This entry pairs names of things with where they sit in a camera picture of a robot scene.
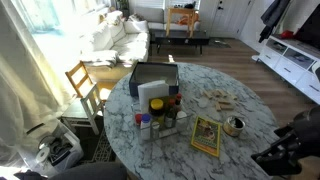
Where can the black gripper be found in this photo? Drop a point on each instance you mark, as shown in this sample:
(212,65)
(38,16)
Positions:
(280,156)

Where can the metal tin can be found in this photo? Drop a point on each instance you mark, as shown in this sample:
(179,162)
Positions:
(233,126)

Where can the light blanket on sofa arm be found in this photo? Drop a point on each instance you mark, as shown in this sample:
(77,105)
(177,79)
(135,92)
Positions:
(100,57)

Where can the white lid jar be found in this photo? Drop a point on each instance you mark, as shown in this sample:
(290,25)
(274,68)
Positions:
(181,120)

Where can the yellow lid dark jar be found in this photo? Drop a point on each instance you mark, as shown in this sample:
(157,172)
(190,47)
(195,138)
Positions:
(156,106)

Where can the red lid small jar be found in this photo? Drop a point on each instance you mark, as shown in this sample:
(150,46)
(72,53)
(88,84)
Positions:
(138,119)

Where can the wooden block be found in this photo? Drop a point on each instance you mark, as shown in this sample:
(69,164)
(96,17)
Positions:
(227,107)
(218,106)
(232,97)
(216,93)
(224,93)
(208,94)
(224,101)

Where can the yellow picture book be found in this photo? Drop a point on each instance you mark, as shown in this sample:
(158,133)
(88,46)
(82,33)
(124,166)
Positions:
(206,136)

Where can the white tv stand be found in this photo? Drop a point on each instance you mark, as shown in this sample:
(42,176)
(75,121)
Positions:
(290,65)

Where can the clear acrylic condiment caddy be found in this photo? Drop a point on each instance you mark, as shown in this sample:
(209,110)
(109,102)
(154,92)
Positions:
(166,133)

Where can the red cap dark bottle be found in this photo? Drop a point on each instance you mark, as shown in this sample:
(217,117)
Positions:
(179,100)

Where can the red cap sauce bottle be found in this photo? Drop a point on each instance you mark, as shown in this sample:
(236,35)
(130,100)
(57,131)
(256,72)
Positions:
(171,108)

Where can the red object on stand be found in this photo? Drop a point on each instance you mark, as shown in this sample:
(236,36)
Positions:
(286,34)

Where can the small glass shaker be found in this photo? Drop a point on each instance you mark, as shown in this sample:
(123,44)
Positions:
(155,130)

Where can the black television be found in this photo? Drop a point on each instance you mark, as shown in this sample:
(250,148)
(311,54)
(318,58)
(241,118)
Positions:
(311,30)

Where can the blue cap white bottle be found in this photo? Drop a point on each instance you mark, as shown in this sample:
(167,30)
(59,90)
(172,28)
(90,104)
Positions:
(145,126)

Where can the dark hanging jacket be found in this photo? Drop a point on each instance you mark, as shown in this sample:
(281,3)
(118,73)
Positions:
(273,16)

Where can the white paper napkin stack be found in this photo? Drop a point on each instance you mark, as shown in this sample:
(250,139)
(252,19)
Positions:
(151,91)

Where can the white door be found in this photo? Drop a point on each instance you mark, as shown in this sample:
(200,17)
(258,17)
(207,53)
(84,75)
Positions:
(230,16)

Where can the dark blue cardboard box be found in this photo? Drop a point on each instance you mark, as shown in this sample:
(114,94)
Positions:
(153,71)

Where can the black coffee table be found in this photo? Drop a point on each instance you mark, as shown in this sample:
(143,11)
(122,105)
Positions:
(180,36)

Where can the orange object behind stool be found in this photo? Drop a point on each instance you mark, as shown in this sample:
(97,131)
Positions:
(186,20)

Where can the wooden stool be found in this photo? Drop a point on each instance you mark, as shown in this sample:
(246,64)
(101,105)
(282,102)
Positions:
(180,13)

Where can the patterned rug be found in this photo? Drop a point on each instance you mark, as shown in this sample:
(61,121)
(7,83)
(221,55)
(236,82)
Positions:
(103,148)

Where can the white sofa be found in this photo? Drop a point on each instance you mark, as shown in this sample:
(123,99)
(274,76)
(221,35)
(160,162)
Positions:
(128,41)

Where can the grey upholstered chair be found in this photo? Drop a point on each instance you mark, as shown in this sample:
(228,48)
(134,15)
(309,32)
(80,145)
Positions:
(90,171)

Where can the white sofa pillow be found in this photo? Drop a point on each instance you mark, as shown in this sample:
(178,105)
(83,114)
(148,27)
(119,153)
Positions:
(136,26)

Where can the white wooden chair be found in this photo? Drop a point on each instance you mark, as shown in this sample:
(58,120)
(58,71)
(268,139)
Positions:
(90,103)

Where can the white printer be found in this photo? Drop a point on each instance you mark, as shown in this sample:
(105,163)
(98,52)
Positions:
(56,150)

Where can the sheer cream curtain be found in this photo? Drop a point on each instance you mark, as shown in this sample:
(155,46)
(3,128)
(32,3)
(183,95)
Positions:
(23,93)

